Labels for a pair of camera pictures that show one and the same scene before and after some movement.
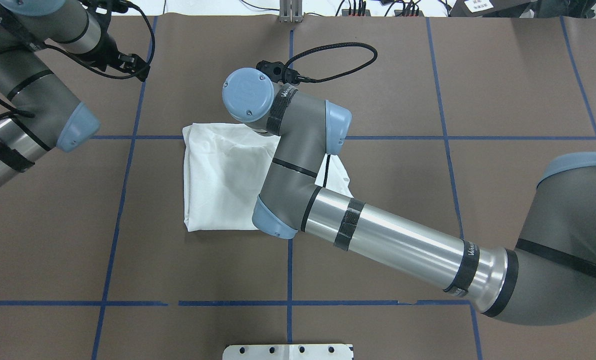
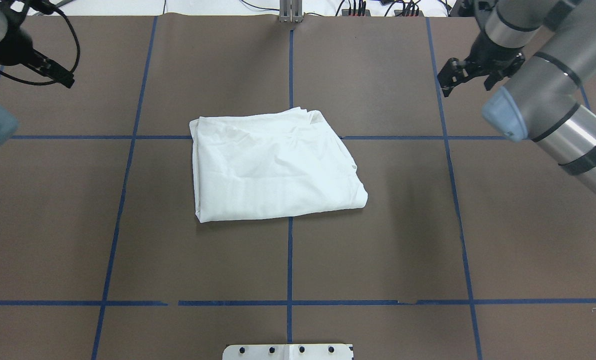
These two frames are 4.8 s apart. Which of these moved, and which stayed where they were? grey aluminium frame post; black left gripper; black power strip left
Moved: black left gripper
Stayed: grey aluminium frame post; black power strip left
